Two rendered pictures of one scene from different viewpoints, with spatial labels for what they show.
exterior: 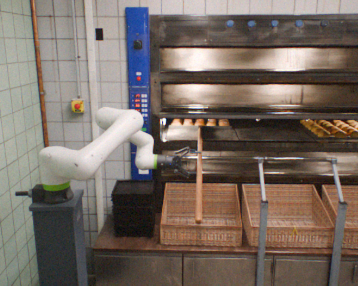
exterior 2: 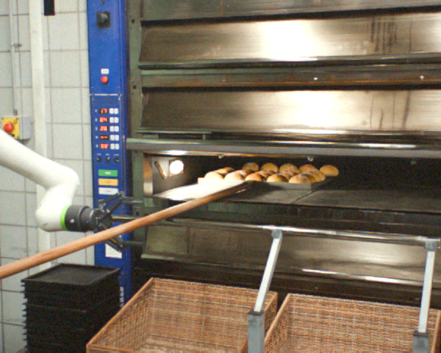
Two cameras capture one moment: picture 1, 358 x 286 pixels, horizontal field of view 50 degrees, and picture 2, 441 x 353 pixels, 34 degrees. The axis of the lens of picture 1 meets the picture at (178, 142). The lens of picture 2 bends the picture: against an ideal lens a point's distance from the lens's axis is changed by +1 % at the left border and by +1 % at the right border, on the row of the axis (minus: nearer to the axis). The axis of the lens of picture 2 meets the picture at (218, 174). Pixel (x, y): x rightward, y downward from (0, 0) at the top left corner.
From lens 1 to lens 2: 1.23 m
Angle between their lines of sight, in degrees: 22
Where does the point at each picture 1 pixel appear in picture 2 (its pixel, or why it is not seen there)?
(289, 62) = (374, 42)
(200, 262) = not seen: outside the picture
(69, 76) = (6, 78)
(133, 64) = (97, 54)
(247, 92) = (296, 104)
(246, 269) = not seen: outside the picture
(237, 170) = (279, 264)
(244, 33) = not seen: outside the picture
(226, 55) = (255, 33)
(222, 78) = (248, 78)
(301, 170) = (411, 275)
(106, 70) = (59, 66)
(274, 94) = (349, 109)
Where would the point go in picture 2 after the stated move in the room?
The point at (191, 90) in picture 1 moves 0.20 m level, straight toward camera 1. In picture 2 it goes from (196, 103) to (173, 104)
